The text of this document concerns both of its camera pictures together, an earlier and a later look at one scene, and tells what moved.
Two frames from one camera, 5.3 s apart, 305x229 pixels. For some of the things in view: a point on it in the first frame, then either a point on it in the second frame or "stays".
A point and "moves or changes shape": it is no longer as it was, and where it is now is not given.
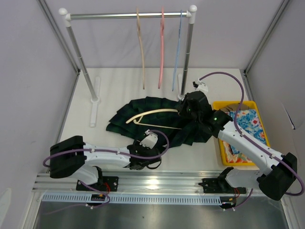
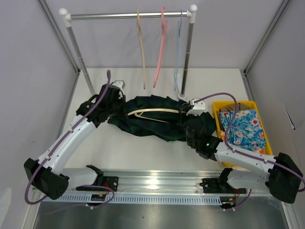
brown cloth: [234, 107] stays
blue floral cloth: [248, 123] stays
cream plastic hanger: [139, 117] -> [137, 113]
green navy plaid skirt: [163, 115] moves or changes shape
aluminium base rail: [149, 181] stays
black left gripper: [137, 143] -> [122, 101]
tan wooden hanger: [138, 29] stays
